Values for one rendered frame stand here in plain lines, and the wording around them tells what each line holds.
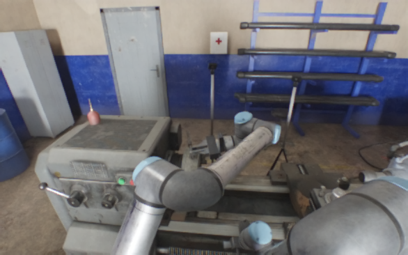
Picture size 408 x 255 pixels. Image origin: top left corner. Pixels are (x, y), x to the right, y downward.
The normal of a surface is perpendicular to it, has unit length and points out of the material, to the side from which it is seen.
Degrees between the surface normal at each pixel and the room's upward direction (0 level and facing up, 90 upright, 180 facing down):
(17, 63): 90
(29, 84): 90
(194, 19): 90
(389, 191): 5
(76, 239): 32
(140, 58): 90
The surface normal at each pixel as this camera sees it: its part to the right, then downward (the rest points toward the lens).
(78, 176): -0.10, 0.47
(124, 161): -0.08, -0.29
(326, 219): -0.62, -0.73
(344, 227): -0.57, -0.57
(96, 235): -0.06, -0.51
